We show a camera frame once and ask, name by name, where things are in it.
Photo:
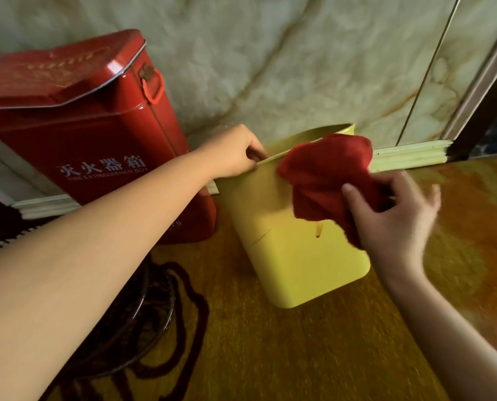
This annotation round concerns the person's right hand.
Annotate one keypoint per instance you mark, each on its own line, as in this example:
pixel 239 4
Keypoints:
pixel 399 233

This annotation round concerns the person's left hand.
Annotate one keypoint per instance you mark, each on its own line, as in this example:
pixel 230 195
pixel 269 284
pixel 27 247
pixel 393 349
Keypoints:
pixel 227 154

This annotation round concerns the person's left fingers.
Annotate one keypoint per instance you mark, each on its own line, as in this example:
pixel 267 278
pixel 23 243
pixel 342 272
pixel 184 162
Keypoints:
pixel 257 151

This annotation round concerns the person's right thumb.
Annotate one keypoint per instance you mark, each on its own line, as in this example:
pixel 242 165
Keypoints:
pixel 357 206

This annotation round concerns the red cleaning cloth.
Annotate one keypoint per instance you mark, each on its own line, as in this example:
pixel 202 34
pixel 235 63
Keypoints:
pixel 323 175

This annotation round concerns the yellow plastic waste bin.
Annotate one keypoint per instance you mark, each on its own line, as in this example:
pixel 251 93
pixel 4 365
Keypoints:
pixel 290 254

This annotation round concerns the person's left forearm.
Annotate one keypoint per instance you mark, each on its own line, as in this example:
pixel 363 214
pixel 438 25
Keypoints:
pixel 85 254

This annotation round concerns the person's right forearm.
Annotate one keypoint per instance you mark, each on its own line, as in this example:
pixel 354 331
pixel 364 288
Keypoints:
pixel 449 342

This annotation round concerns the pale green baseboard moulding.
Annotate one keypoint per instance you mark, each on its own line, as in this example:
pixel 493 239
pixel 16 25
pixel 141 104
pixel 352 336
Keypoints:
pixel 411 154

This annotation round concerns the red metal fire extinguisher box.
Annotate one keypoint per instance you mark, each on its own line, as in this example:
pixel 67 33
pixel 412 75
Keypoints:
pixel 85 133

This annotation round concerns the dark wooden door frame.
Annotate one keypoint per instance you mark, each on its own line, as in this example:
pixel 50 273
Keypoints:
pixel 486 104

